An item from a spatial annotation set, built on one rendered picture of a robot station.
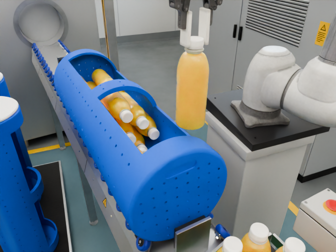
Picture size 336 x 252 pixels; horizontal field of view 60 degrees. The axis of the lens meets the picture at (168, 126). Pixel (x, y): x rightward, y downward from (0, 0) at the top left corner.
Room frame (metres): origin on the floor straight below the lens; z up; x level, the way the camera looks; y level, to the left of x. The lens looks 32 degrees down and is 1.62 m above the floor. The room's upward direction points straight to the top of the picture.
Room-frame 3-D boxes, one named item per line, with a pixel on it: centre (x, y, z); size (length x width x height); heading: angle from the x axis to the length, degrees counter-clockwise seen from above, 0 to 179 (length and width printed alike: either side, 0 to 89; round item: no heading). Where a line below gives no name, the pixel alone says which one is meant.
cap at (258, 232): (0.41, -0.20, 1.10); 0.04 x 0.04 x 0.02
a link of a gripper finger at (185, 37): (0.60, -0.04, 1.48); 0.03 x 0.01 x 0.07; 29
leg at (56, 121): (2.22, 0.99, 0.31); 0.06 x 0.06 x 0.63; 29
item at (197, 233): (0.48, -0.06, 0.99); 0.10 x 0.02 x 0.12; 119
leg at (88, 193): (1.36, 0.51, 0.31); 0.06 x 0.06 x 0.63; 29
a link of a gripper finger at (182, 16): (0.59, -0.02, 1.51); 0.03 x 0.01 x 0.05; 119
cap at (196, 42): (0.61, -0.06, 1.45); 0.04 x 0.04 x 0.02
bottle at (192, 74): (0.61, -0.05, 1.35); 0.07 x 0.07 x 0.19
